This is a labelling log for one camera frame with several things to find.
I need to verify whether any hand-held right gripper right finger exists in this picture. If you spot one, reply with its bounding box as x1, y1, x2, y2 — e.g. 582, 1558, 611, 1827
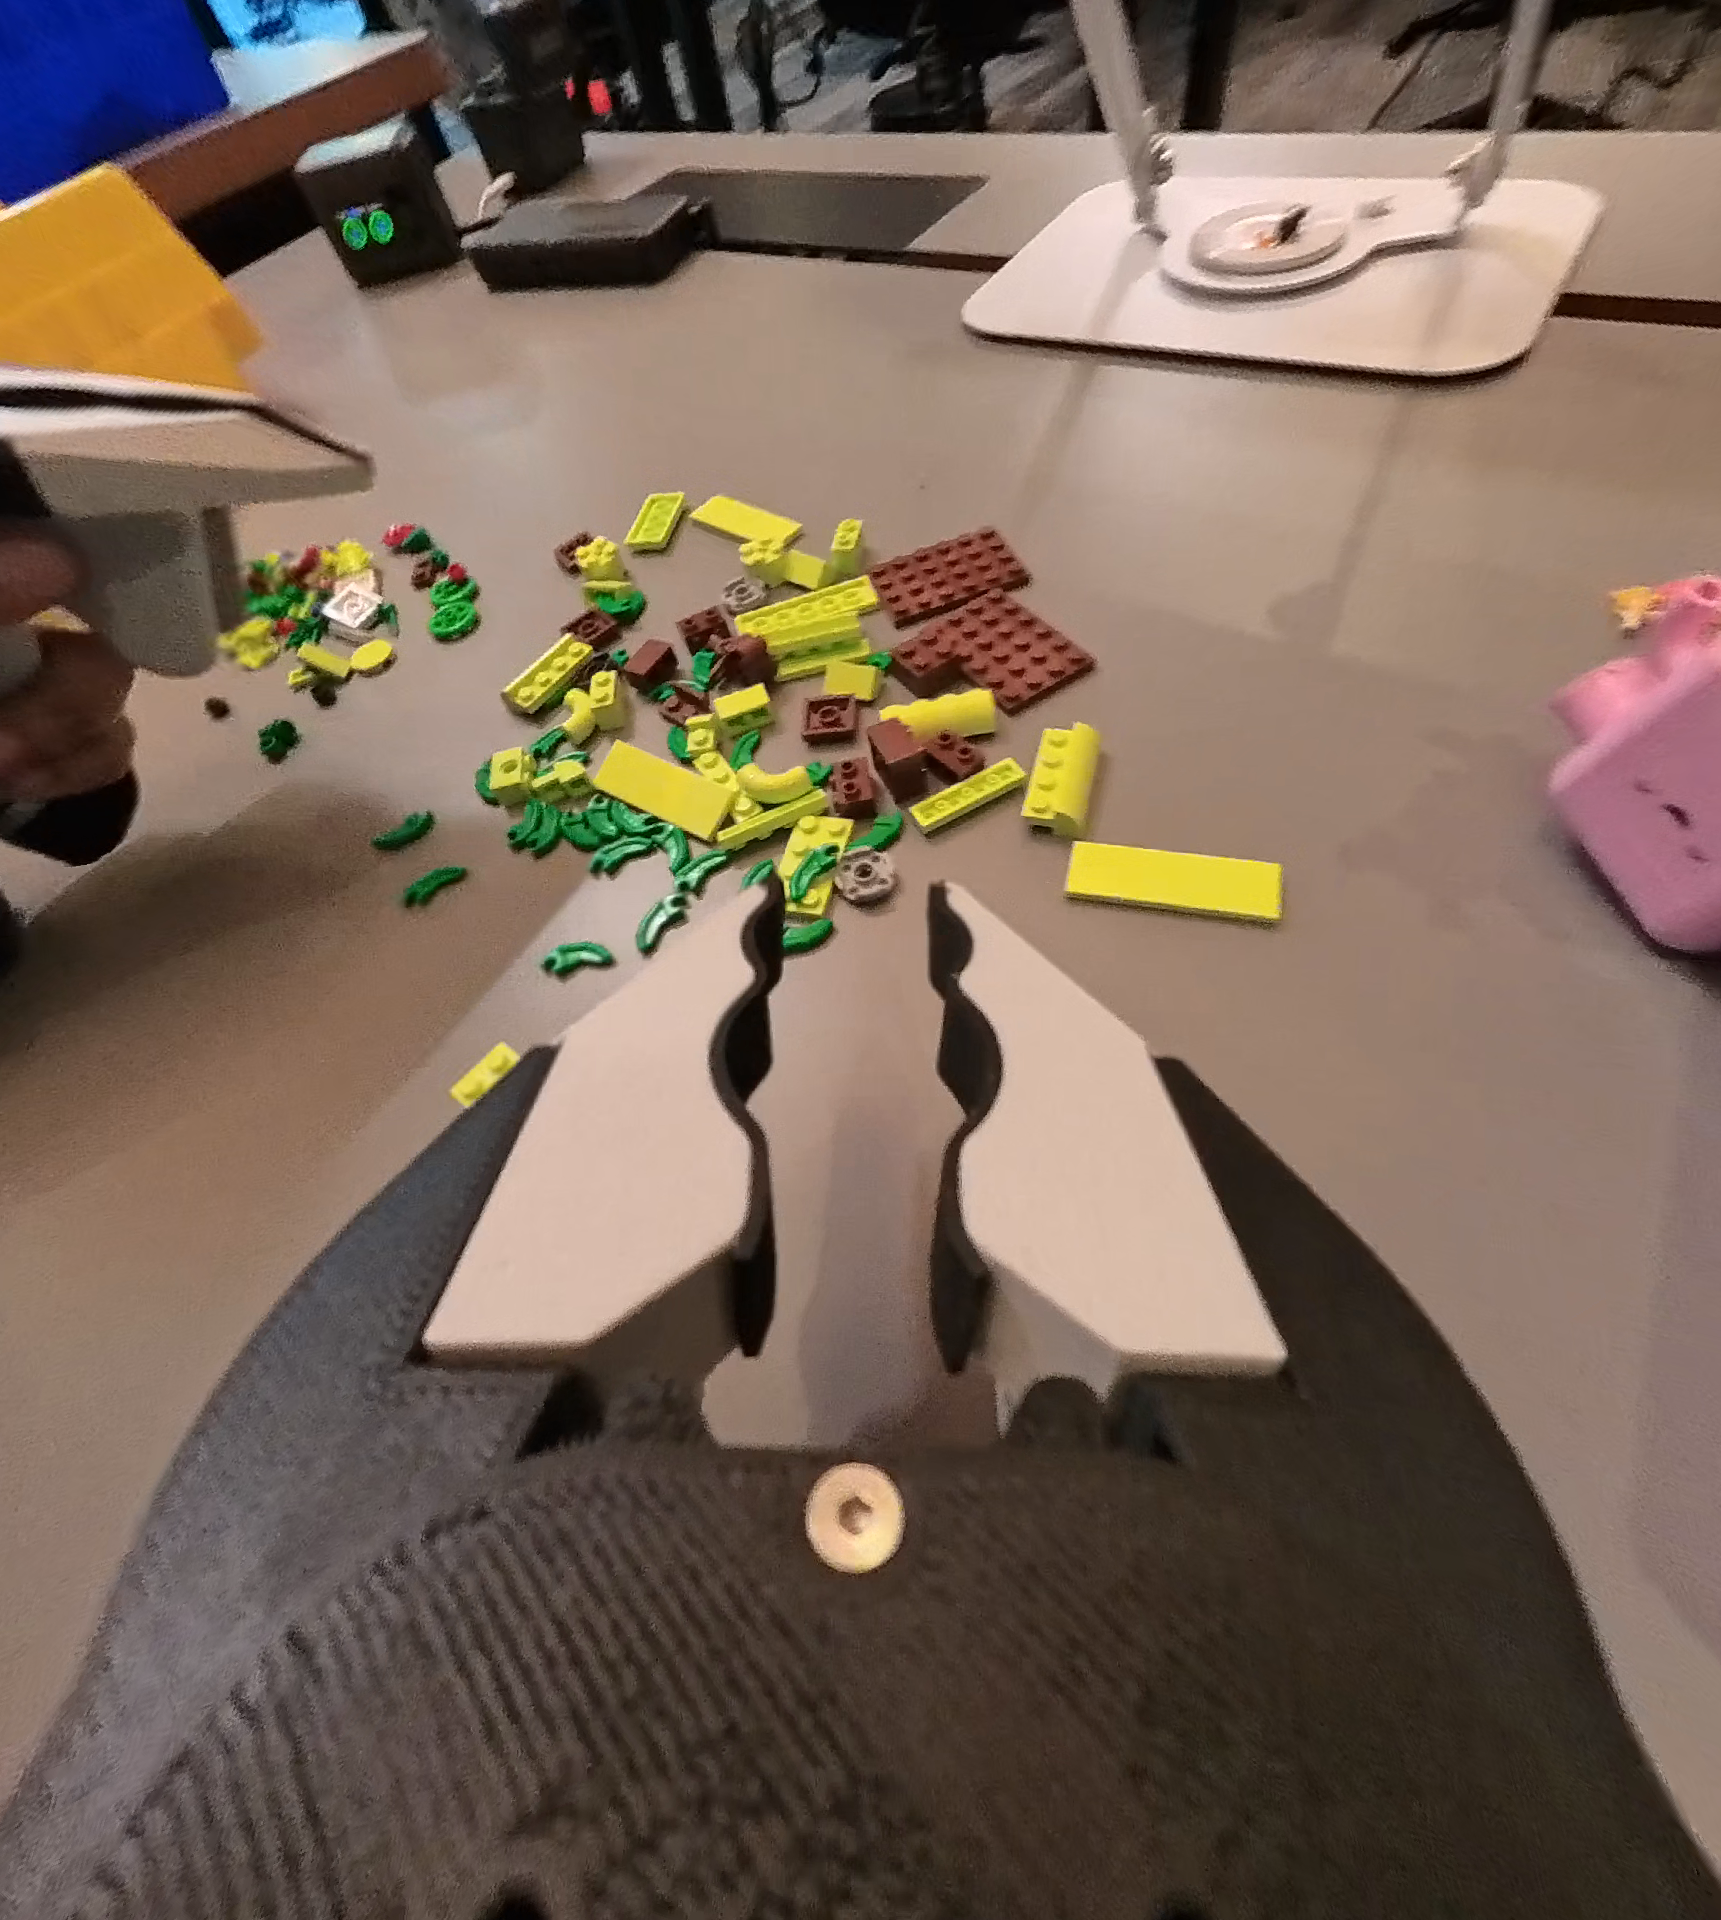
923, 879, 1293, 1440

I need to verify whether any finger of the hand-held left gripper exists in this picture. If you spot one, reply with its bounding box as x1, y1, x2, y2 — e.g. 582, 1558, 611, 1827
0, 356, 352, 453
4, 413, 377, 681

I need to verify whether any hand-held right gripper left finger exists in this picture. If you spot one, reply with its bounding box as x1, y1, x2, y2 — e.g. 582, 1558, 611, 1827
416, 879, 790, 1434

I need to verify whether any person's left hand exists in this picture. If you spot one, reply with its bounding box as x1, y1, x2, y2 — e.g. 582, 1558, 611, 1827
0, 532, 142, 842

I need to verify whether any yellow plastic bin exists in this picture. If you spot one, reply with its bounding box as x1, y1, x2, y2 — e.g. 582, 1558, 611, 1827
0, 156, 262, 400

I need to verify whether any pile of small toy pieces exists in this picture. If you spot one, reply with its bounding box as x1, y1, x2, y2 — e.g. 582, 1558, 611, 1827
206, 517, 487, 768

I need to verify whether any black charger green display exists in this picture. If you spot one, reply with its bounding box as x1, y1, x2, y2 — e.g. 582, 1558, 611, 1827
292, 120, 464, 289

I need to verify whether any black power adapter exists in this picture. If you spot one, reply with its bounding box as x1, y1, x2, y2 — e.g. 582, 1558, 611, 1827
462, 83, 589, 198

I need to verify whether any pile of toy bricks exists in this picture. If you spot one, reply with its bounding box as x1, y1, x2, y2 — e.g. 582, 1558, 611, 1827
371, 487, 1285, 978

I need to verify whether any pink toy planter figure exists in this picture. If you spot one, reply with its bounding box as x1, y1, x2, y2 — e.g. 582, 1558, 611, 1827
1546, 571, 1721, 1005

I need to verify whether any white book stand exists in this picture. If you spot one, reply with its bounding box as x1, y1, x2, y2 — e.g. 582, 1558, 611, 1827
959, 0, 1607, 382

